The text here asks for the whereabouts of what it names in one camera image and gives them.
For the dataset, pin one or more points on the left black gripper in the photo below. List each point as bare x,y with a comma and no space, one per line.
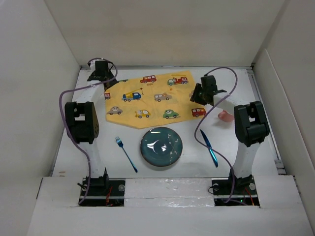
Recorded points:
112,82

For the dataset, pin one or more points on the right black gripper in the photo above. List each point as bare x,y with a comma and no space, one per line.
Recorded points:
194,97

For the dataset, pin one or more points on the yellow car print cloth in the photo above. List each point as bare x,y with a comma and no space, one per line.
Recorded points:
152,100

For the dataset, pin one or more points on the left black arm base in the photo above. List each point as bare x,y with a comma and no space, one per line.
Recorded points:
110,193

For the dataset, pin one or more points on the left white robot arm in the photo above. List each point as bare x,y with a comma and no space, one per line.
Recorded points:
82,122

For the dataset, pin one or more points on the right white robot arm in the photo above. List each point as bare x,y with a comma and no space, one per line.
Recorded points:
250,125

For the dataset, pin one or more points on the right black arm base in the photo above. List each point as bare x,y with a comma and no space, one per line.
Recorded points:
244,192

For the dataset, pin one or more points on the blue metal knife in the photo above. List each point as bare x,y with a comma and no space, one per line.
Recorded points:
212,154

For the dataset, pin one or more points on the teal ceramic plate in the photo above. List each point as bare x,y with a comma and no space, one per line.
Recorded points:
161,147

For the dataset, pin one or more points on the blue metal fork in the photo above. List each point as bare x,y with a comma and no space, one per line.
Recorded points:
121,145

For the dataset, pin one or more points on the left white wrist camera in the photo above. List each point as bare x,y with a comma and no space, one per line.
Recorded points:
92,65

